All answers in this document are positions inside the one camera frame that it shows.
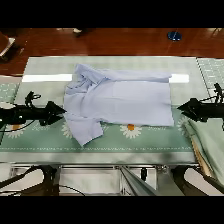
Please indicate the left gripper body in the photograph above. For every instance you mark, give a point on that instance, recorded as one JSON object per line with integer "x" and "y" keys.
{"x": 42, "y": 114}

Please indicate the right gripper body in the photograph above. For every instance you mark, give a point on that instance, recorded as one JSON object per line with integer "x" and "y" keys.
{"x": 202, "y": 111}

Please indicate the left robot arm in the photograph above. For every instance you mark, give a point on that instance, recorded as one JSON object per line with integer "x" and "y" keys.
{"x": 15, "y": 113}

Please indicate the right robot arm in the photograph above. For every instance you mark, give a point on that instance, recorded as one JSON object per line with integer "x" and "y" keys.
{"x": 218, "y": 110}

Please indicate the pale green garment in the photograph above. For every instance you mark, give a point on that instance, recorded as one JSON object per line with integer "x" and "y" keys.
{"x": 208, "y": 143}

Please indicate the light blue shirt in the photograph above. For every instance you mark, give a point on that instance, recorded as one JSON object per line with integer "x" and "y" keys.
{"x": 133, "y": 103}

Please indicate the blue round object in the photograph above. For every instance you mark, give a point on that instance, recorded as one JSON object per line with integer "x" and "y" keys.
{"x": 174, "y": 36}

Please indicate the silver frame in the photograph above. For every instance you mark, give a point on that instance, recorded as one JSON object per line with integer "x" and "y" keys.
{"x": 110, "y": 173}

